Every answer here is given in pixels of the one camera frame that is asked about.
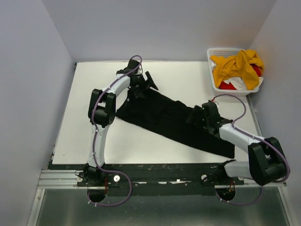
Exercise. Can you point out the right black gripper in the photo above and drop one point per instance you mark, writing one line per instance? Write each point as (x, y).
(197, 111)

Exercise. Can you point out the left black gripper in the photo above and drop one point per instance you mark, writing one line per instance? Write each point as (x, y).
(146, 84)

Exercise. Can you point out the black t-shirt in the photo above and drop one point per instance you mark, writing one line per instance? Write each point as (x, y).
(164, 116)

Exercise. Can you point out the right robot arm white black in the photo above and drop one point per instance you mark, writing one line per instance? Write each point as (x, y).
(266, 162)

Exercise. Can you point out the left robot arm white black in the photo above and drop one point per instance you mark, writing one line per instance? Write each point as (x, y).
(102, 111)

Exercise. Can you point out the red t-shirt in basket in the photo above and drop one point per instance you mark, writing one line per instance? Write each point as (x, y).
(259, 74)

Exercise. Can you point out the white t-shirt in basket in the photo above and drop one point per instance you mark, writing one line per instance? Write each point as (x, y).
(234, 83)

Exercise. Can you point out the yellow t-shirt in basket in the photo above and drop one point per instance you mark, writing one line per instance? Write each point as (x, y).
(238, 65)

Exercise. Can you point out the white plastic laundry basket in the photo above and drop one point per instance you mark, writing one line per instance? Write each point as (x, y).
(227, 52)

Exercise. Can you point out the black mounting base plate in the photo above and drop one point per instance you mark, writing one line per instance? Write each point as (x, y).
(150, 179)

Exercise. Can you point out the aluminium rail frame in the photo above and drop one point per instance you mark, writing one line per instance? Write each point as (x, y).
(97, 197)

